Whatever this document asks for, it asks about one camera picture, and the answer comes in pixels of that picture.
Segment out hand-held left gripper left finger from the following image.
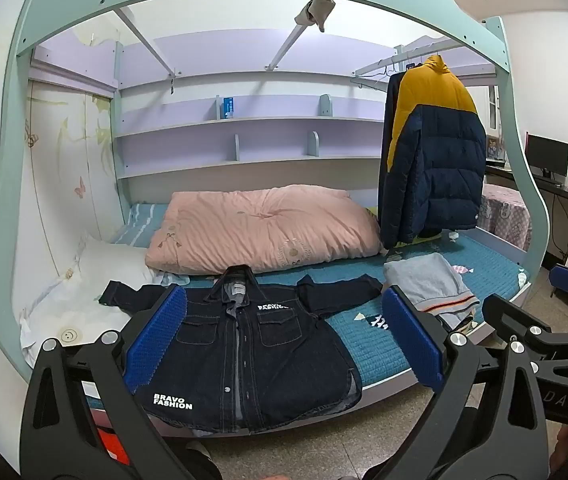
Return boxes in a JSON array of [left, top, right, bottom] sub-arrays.
[[19, 285, 190, 480]]

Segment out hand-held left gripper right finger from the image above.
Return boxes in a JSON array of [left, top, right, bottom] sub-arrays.
[[381, 285, 550, 480]]

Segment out dark denim jacket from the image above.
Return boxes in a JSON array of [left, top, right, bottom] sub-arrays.
[[99, 265, 384, 435]]

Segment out folded grey clothes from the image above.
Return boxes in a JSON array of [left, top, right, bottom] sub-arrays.
[[383, 253, 481, 332]]

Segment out teal quilted bed sheet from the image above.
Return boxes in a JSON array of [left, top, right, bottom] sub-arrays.
[[84, 202, 532, 411]]

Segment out white pillow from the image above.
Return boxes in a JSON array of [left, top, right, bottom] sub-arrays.
[[19, 234, 165, 361]]

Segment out pink printed cloth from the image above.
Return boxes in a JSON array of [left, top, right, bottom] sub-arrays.
[[479, 183, 533, 251]]

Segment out blue striped pillow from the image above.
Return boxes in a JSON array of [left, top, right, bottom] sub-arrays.
[[113, 203, 169, 249]]

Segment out orange object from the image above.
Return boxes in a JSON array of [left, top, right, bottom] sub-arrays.
[[96, 427, 131, 467]]

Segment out black computer monitor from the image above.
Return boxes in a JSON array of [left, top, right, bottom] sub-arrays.
[[524, 133, 568, 185]]

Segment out pink quilt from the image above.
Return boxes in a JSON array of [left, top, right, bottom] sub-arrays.
[[145, 185, 384, 277]]

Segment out navy yellow puffer jacket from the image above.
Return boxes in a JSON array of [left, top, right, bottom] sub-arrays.
[[378, 55, 487, 251]]

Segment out beige cloth on beam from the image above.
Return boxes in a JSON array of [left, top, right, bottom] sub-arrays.
[[294, 0, 338, 34]]

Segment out white slatted clothes rail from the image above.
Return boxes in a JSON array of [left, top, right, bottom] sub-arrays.
[[353, 36, 496, 92]]

